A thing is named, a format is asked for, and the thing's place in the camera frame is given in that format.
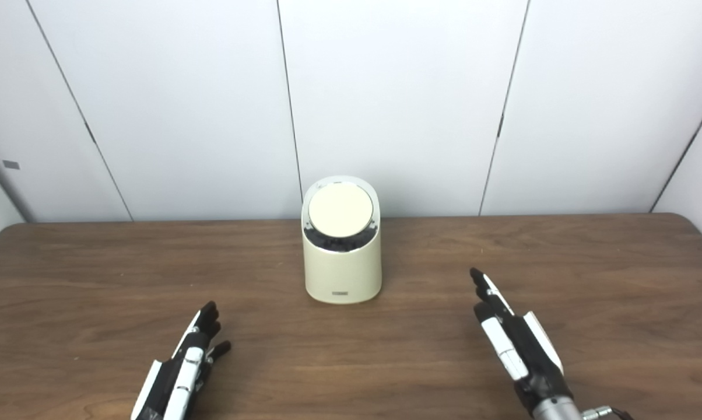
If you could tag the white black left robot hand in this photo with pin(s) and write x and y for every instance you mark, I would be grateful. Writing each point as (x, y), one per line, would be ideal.
(179, 379)

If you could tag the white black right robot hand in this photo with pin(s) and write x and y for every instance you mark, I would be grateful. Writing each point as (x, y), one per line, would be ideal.
(526, 350)

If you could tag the round cream bin lid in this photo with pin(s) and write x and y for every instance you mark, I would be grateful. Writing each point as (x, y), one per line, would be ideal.
(340, 210)

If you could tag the cream-colored desktop bin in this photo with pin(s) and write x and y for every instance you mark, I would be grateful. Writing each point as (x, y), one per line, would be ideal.
(342, 271)

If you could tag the small gray wall label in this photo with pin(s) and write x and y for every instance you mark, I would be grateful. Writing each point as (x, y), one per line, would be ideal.
(11, 164)

